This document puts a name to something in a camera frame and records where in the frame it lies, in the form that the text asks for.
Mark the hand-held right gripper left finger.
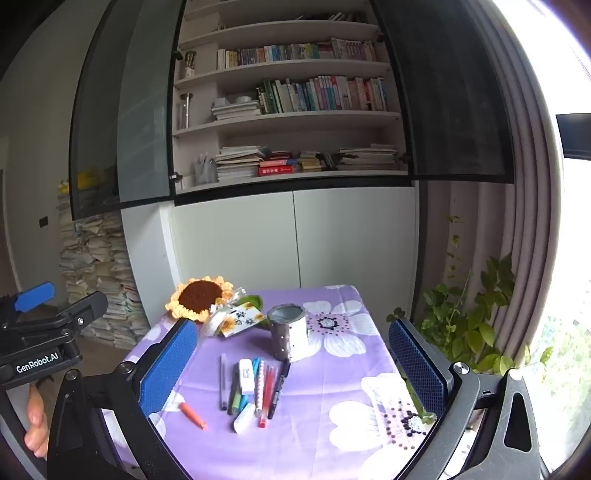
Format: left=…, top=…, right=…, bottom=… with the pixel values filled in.
left=46, top=318, right=200, bottom=480

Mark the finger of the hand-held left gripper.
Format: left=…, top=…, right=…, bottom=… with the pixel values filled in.
left=0, top=281, right=56, bottom=319
left=46, top=291, right=110, bottom=335

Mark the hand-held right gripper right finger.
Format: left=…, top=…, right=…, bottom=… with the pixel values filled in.
left=387, top=316, right=551, bottom=480

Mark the orange pen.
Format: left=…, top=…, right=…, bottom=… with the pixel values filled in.
left=179, top=401, right=207, bottom=430

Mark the green and white pen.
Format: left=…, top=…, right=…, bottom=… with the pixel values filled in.
left=227, top=383, right=245, bottom=416

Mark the blue pen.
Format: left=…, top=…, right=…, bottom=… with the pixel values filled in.
left=236, top=355, right=263, bottom=414

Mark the black marker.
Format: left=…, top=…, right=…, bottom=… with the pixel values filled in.
left=268, top=360, right=291, bottom=420

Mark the grey dotted pen holder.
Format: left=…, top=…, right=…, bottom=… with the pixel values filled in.
left=267, top=304, right=309, bottom=363

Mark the person's left hand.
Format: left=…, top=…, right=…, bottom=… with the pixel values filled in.
left=24, top=383, right=51, bottom=460

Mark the tall pile of papers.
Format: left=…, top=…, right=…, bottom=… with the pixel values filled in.
left=55, top=185, right=151, bottom=350

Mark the clear printed ribbon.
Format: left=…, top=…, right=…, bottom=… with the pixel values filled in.
left=203, top=288, right=245, bottom=337

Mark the green leafy potted plant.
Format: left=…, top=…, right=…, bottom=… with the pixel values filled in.
left=387, top=216, right=555, bottom=377

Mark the crocheted sunflower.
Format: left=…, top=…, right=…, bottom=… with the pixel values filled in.
left=165, top=276, right=269, bottom=330

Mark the sunflower print gift card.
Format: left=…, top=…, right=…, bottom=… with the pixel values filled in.
left=217, top=307, right=266, bottom=337

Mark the purple floral tablecloth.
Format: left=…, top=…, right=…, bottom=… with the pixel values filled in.
left=99, top=284, right=439, bottom=480

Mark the white lower cabinet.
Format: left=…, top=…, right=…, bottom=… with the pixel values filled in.
left=122, top=187, right=421, bottom=333

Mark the clear plastic cup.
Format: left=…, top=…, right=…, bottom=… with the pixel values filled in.
left=194, top=157, right=218, bottom=185

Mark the grey pleated curtain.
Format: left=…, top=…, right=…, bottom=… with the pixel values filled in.
left=416, top=0, right=568, bottom=370

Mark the dark glass cabinet door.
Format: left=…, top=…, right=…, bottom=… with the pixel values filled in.
left=69, top=0, right=185, bottom=221
left=372, top=0, right=515, bottom=184

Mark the stack of white magazines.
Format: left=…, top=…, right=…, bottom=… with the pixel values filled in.
left=215, top=145, right=266, bottom=181

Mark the wide stack of flat books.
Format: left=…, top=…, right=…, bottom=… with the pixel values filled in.
left=335, top=144, right=400, bottom=171

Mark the metal stand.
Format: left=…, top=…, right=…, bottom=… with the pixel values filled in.
left=179, top=92, right=195, bottom=130

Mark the red books stack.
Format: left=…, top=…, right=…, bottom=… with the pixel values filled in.
left=257, top=159, right=301, bottom=177

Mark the small yellowish book stack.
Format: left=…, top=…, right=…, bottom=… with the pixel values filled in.
left=298, top=150, right=324, bottom=172

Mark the stack of white books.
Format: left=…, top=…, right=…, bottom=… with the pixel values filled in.
left=211, top=97, right=262, bottom=121

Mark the white bookcase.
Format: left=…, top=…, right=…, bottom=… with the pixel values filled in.
left=173, top=0, right=411, bottom=195

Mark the row of upright books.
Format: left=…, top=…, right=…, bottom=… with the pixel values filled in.
left=217, top=38, right=377, bottom=70
left=256, top=76, right=389, bottom=114

